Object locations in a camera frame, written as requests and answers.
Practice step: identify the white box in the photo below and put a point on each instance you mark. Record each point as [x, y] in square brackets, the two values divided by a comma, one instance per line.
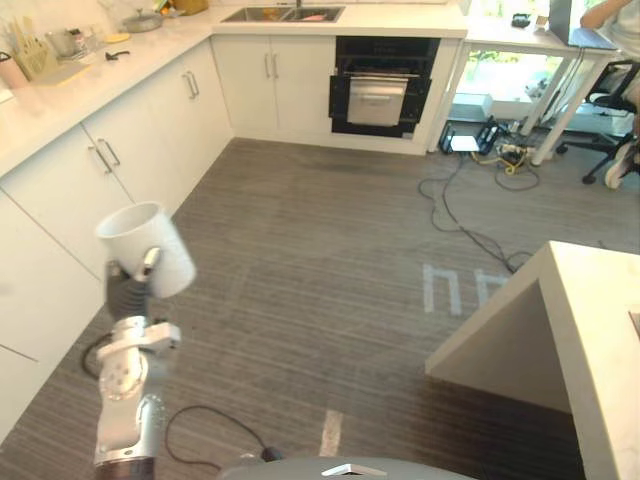
[472, 106]

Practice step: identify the white ceramic cup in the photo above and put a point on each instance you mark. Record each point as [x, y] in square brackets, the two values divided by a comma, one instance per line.
[150, 245]

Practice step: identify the black office chair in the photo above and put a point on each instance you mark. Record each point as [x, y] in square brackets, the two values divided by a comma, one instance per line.
[607, 115]

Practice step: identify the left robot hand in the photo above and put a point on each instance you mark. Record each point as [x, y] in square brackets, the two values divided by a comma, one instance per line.
[126, 292]

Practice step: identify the wooden knife block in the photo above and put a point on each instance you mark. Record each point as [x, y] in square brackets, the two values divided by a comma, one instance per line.
[32, 55]

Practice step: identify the small black object on desk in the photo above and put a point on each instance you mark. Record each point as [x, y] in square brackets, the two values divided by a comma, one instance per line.
[521, 20]

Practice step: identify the white desk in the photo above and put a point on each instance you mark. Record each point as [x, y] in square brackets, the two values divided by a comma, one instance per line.
[545, 55]

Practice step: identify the black file rack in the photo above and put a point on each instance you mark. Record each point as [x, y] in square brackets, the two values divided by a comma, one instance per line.
[467, 140]

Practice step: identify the pink bottle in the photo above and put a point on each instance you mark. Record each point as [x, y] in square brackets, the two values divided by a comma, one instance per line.
[11, 70]

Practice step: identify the grey laptop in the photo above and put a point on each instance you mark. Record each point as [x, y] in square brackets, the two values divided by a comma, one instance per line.
[575, 27]

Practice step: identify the white kitchen cabinet run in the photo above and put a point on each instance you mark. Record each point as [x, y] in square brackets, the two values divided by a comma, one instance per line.
[150, 115]

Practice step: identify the yellow sponge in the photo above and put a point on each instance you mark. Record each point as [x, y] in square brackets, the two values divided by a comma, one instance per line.
[118, 37]

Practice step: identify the black open dishwasher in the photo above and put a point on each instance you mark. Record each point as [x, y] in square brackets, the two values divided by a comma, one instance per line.
[382, 85]

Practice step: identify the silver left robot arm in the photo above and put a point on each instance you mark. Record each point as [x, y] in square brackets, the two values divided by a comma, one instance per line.
[130, 380]

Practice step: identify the metal container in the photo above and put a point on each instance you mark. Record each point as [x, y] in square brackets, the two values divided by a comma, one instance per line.
[62, 42]

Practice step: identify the black kitchen utensil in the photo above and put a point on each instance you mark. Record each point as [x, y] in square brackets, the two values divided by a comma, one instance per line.
[116, 53]

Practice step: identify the grey robot body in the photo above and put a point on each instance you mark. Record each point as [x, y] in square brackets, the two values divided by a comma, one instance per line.
[320, 467]

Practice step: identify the white kitchen island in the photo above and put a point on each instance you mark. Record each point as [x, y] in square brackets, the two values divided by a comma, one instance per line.
[565, 345]

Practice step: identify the person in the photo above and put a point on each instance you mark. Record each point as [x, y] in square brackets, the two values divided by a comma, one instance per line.
[620, 65]

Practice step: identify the stainless steel sink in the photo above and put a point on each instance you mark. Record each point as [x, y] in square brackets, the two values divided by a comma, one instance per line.
[283, 14]

